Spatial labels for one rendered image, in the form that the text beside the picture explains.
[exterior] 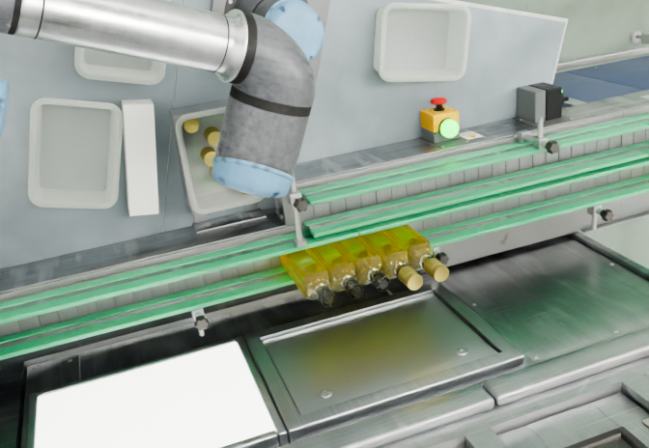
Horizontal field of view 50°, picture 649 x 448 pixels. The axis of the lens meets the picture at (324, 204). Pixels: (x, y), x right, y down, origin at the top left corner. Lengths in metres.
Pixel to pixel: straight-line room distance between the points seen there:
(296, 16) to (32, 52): 0.54
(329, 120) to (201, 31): 0.81
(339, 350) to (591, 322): 0.53
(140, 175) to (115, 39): 0.70
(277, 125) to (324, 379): 0.59
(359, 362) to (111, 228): 0.63
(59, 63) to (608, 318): 1.25
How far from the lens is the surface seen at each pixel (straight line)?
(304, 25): 1.35
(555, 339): 1.52
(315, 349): 1.45
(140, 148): 1.52
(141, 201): 1.55
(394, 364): 1.39
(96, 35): 0.87
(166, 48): 0.89
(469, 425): 1.28
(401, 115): 1.73
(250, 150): 0.95
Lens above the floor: 2.28
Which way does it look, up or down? 63 degrees down
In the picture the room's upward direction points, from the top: 134 degrees clockwise
